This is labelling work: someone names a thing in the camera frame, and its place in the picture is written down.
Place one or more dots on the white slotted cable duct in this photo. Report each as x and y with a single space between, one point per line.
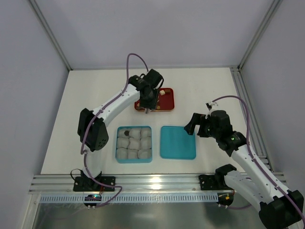
130 198

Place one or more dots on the red rectangular tray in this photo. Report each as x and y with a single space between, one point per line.
166 102

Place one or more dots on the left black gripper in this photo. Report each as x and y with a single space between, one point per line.
147 105

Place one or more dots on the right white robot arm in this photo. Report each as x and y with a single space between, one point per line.
278 207

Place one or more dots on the teal box with paper cups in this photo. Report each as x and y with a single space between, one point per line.
137 147

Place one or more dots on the aluminium mounting rail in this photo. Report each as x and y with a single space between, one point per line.
129 183

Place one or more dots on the teal box lid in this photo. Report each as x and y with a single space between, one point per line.
175 143

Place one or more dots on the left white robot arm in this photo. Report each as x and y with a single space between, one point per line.
92 126

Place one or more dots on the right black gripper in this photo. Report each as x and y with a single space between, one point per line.
202 125

